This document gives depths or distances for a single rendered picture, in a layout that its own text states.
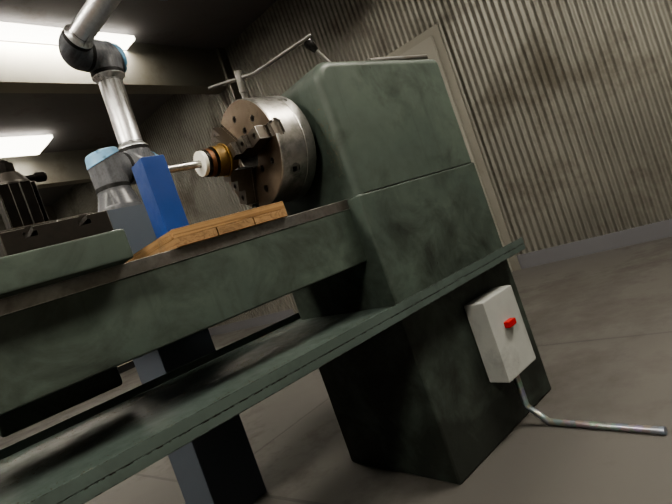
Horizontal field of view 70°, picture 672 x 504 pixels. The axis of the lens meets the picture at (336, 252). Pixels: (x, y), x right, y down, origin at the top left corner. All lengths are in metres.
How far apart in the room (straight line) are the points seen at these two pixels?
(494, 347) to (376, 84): 0.88
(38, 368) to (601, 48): 3.82
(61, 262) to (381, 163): 0.88
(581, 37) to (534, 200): 1.21
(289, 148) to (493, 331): 0.81
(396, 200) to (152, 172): 0.67
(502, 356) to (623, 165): 2.69
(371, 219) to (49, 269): 0.79
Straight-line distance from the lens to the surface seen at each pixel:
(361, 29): 4.94
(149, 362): 1.77
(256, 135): 1.32
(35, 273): 0.95
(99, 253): 0.98
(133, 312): 1.04
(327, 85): 1.41
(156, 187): 1.25
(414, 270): 1.43
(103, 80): 2.03
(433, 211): 1.55
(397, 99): 1.60
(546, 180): 4.18
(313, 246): 1.26
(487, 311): 1.54
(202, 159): 1.34
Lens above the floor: 0.77
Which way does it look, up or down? 2 degrees down
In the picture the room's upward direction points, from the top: 19 degrees counter-clockwise
